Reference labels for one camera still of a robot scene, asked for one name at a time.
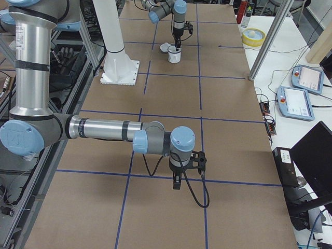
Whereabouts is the white enamel mug blue rim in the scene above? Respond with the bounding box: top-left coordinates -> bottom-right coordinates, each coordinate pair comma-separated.
168,53 -> 181,64

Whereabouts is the far teach pendant tablet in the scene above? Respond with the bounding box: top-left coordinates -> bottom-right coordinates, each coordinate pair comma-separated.
291,65 -> 324,95

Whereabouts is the orange black adapter box far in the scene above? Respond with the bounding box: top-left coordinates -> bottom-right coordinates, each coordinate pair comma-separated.
259,101 -> 270,115

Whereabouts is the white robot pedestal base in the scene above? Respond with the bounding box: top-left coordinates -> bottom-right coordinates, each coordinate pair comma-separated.
93,0 -> 140,86

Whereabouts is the red bottle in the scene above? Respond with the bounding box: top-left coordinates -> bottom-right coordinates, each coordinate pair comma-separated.
236,0 -> 248,24

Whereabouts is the yellow rimmed bowl blue plate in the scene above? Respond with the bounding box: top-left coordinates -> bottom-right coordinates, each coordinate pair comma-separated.
241,28 -> 266,47

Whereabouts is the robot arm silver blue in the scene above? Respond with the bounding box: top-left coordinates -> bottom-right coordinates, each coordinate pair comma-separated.
1,1 -> 197,189
141,0 -> 187,51

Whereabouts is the teach pendant tablet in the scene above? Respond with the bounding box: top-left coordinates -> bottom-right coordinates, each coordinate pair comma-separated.
276,86 -> 315,121
291,65 -> 324,95

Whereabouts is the black computer box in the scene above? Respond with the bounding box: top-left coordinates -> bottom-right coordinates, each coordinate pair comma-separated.
272,147 -> 299,188

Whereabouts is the near teach pendant tablet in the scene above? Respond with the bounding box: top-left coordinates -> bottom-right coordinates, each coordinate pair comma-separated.
276,86 -> 315,121

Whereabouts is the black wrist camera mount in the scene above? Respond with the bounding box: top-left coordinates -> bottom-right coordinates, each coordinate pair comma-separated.
186,151 -> 207,176
184,21 -> 193,35

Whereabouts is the aluminium frame post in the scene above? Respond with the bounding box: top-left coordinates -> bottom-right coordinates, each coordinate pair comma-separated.
248,0 -> 294,81

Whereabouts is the white mug lid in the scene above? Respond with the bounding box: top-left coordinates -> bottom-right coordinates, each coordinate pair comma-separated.
160,43 -> 170,53

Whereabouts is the orange black adapter box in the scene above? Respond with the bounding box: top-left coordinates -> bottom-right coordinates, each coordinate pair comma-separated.
259,101 -> 270,115
265,119 -> 276,136

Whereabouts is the orange black adapter box near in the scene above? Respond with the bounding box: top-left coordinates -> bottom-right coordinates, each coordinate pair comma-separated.
265,119 -> 276,136

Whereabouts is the black monitor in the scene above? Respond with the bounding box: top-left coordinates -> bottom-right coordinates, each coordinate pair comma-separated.
290,121 -> 331,197

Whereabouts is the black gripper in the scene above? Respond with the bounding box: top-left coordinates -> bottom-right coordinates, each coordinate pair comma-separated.
170,164 -> 183,190
173,27 -> 184,51

